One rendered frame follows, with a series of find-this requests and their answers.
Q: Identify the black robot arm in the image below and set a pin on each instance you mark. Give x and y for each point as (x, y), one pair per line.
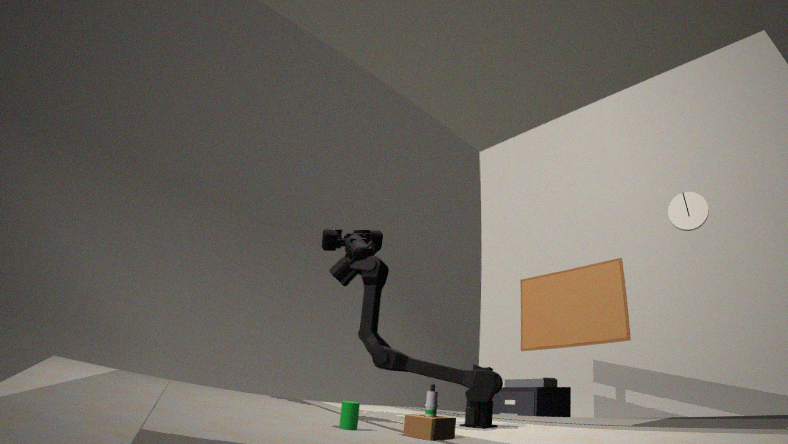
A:
(483, 383)

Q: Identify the green cylinder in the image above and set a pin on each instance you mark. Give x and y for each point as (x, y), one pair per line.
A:
(349, 415)

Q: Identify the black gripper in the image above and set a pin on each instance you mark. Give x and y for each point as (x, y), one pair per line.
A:
(332, 239)

